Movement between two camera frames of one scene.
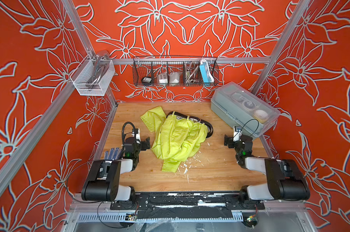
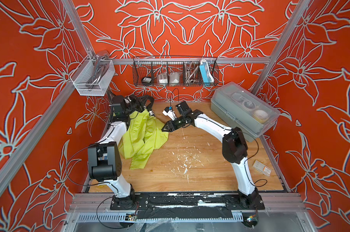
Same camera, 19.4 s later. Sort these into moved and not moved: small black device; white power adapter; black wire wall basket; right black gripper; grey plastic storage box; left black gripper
Moved: right black gripper; left black gripper
Not moved: black wire wall basket; small black device; white power adapter; grey plastic storage box
